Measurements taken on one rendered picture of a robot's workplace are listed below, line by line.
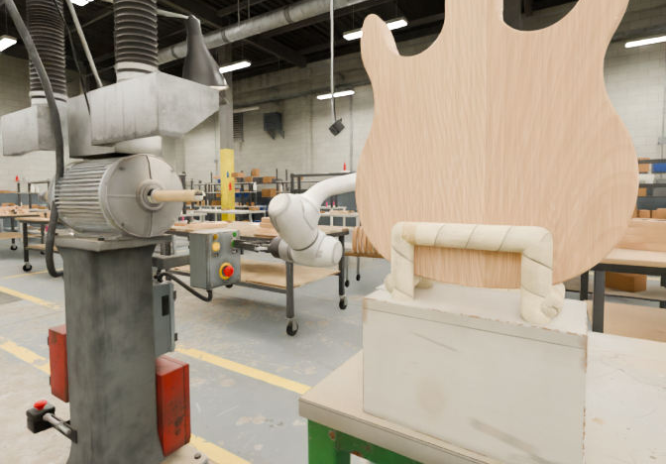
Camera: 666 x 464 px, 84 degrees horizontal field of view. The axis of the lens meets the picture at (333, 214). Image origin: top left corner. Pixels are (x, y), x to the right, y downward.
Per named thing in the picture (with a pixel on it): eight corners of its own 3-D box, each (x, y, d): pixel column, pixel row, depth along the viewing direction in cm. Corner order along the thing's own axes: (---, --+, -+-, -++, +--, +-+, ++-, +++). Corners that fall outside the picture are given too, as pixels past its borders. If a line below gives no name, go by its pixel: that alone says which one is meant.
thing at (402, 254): (387, 298, 53) (387, 233, 52) (395, 293, 55) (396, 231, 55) (408, 302, 51) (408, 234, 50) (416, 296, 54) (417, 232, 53)
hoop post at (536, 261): (518, 320, 43) (520, 240, 43) (521, 313, 46) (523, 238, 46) (550, 325, 42) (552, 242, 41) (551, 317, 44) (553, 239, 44)
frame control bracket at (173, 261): (157, 269, 127) (156, 257, 127) (201, 260, 144) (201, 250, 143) (164, 270, 125) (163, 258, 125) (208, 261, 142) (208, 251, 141)
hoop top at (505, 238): (387, 244, 52) (388, 221, 52) (396, 242, 55) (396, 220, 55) (552, 257, 41) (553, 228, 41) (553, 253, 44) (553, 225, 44)
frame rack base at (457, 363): (361, 413, 54) (360, 297, 53) (400, 372, 67) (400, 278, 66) (586, 494, 40) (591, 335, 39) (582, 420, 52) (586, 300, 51)
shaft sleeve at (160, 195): (153, 201, 109) (153, 190, 109) (163, 201, 112) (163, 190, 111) (193, 201, 99) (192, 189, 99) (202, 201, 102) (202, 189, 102)
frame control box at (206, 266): (153, 300, 138) (151, 231, 136) (200, 288, 156) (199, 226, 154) (196, 311, 125) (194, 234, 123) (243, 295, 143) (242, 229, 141)
